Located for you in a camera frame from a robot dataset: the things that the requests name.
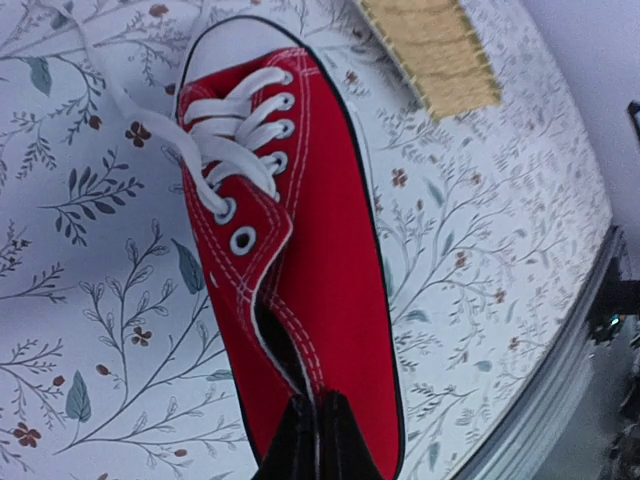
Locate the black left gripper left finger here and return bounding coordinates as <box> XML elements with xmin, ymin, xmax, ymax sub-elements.
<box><xmin>255</xmin><ymin>395</ymin><xmax>317</xmax><ymax>480</ymax></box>

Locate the aluminium front rail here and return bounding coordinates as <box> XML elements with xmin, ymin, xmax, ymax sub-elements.
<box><xmin>456</xmin><ymin>226</ymin><xmax>639</xmax><ymax>479</ymax></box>

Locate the white shoelace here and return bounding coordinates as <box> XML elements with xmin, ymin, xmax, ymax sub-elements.
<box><xmin>43</xmin><ymin>1</ymin><xmax>295</xmax><ymax>225</ymax></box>

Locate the floral patterned table mat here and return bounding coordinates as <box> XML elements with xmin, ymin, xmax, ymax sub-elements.
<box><xmin>1</xmin><ymin>1</ymin><xmax>612</xmax><ymax>479</ymax></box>

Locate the woven bamboo tray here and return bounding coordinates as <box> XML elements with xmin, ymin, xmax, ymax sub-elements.
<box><xmin>358</xmin><ymin>0</ymin><xmax>502</xmax><ymax>121</ymax></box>

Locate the red canvas sneaker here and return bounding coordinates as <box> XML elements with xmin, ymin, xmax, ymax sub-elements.
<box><xmin>175</xmin><ymin>15</ymin><xmax>405</xmax><ymax>479</ymax></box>

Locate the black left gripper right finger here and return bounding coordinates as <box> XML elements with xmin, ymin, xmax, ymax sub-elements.
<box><xmin>319</xmin><ymin>391</ymin><xmax>382</xmax><ymax>480</ymax></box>

